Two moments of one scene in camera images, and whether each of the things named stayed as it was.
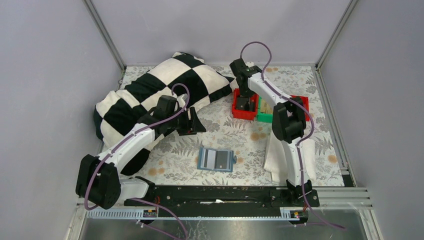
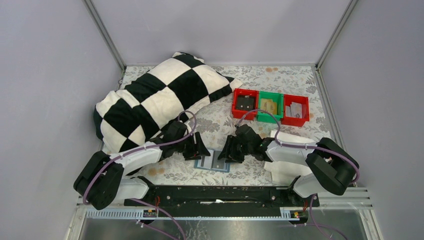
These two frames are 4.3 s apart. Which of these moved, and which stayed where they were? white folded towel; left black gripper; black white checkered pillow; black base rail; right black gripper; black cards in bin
Moved: left black gripper; right black gripper
Stayed: black base rail; black white checkered pillow; black cards in bin; white folded towel
